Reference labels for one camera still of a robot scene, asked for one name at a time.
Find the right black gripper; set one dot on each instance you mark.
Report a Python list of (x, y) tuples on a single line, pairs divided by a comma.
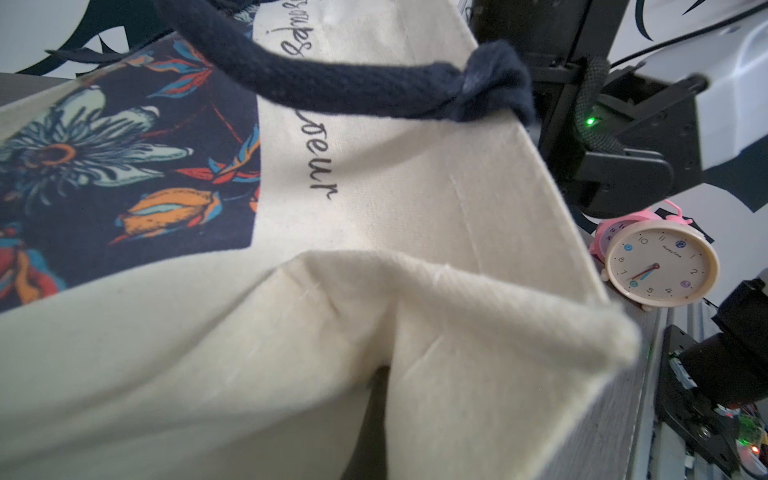
[(555, 38)]

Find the cream canvas tote bag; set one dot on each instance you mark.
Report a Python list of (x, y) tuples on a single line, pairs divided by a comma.
[(294, 240)]

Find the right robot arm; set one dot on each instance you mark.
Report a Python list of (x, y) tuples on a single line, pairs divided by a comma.
[(620, 135)]

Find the pink alarm clock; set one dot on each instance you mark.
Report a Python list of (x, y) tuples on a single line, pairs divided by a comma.
[(608, 229)]

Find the beige round clock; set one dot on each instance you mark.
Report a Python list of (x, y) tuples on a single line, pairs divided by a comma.
[(661, 264)]

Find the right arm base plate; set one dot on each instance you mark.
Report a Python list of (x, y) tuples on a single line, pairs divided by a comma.
[(689, 413)]

